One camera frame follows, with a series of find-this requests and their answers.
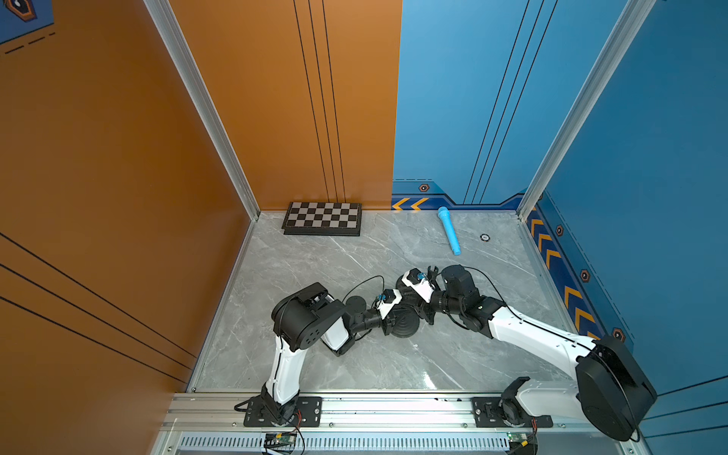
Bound left green circuit board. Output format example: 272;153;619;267
263;432;298;454

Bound green circuit board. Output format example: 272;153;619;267
505;432;538;455
263;432;298;454

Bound aluminium rail frame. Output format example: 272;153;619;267
151;391;650;454

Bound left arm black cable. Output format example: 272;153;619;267
342;275;387;308

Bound black round stand base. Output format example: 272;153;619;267
387;308;420;339

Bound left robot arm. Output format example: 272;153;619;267
260;282;403;425

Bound right green circuit board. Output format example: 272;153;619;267
505;432;538;455

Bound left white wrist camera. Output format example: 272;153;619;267
375;289;402;320

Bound light blue toy microphone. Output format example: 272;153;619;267
438;207;462;256

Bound black white checkerboard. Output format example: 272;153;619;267
282;202;362;236

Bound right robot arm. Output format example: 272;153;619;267
379;265;657;442

